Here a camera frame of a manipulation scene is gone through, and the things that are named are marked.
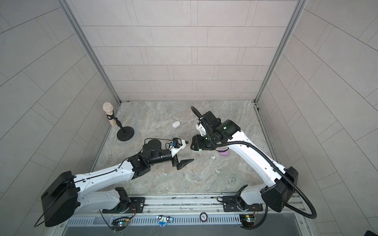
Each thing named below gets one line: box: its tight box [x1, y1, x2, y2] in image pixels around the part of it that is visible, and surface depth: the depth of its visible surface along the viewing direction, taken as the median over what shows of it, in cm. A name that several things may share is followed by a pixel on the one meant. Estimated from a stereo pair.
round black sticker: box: [199, 212, 209, 223], surface depth 69 cm
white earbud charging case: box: [172, 120, 181, 129], surface depth 103 cm
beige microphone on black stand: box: [102, 101, 135, 142], surface depth 96 cm
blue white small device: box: [155, 214, 173, 228], surface depth 67 cm
